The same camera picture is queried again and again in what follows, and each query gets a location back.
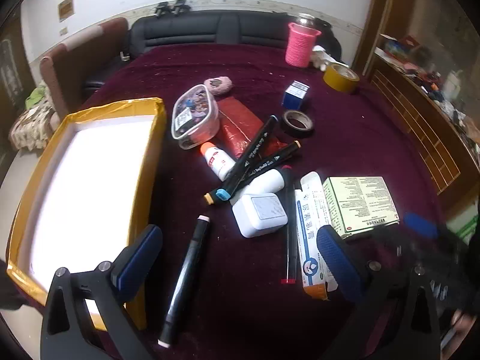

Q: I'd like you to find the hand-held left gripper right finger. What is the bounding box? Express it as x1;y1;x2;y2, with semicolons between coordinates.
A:
316;225;441;360

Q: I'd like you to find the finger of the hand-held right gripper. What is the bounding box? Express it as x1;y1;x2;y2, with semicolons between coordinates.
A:
403;212;452;246

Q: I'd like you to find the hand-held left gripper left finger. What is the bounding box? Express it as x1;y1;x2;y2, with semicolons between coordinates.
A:
40;224;163;360

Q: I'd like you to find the green and white medicine box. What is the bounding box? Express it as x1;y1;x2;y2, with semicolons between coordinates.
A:
322;176;401;241

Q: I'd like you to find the person's right hand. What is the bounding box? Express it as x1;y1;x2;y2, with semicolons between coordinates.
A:
442;307;479;351

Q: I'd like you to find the green package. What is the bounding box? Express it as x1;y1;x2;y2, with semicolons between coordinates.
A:
445;212;480;246

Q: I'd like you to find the white ointment carton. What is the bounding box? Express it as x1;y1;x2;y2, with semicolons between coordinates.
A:
293;171;339;302

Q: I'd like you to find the black marker with pink cap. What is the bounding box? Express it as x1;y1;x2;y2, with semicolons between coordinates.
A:
157;215;211;348

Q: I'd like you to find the thin black pen red tip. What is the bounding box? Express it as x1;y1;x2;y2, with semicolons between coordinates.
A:
280;185;298;284

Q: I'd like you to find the yellow-taped white box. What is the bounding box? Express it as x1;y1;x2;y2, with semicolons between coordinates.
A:
7;97;166;332

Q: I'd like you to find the white power adapter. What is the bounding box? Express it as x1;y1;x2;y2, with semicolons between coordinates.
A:
232;193;289;239

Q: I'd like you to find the maroon velvet tablecloth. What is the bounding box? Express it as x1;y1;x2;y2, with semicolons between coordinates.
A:
80;43;467;360

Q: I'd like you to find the wooden cabinet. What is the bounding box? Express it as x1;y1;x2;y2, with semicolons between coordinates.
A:
359;0;480;229

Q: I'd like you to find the white bottle black cap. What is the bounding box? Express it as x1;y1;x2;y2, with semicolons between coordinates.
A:
250;165;294;200

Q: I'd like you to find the black marker with orange cap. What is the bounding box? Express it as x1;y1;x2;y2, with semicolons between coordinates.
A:
203;140;302;206

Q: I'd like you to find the white glue bottle orange cap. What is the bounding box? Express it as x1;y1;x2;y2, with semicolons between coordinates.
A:
200;142;238;182

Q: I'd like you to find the black marker with blue cap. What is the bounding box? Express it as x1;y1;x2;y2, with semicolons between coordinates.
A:
214;115;279;202

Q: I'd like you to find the black tape roll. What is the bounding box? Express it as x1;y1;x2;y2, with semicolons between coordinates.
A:
280;110;315;139

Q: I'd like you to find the plastic container with cartoon lid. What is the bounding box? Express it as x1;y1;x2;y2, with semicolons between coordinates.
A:
170;84;220;150

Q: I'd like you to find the yellow tape roll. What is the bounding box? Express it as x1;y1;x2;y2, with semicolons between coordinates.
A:
323;64;360;95

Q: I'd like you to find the red glossy packet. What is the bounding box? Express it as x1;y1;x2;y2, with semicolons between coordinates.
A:
217;97;289;159

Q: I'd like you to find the floral cloth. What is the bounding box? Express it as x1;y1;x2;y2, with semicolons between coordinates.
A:
9;85;61;152

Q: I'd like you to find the small blue box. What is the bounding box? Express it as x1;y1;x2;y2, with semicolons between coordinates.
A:
282;81;311;110

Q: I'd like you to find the white figurine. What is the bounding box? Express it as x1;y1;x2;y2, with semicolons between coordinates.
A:
310;45;340;72

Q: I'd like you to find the brown chair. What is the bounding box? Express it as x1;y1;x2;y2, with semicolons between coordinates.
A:
39;17;130;121

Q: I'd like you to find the jar with pink knit cover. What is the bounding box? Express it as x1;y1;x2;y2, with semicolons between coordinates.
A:
284;13;323;69

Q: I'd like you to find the black leather sofa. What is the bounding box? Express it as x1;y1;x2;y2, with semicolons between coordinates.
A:
83;10;343;91

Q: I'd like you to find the black gadget on sofa back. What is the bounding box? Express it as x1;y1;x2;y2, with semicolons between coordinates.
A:
155;0;193;18

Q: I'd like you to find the gold wall plaque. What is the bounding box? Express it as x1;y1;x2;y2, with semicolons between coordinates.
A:
57;0;75;22

